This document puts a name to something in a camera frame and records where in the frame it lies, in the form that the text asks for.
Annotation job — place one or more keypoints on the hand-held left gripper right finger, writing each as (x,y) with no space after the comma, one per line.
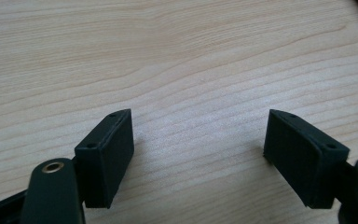
(304,161)

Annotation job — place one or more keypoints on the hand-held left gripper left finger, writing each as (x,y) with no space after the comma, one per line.
(105,161)

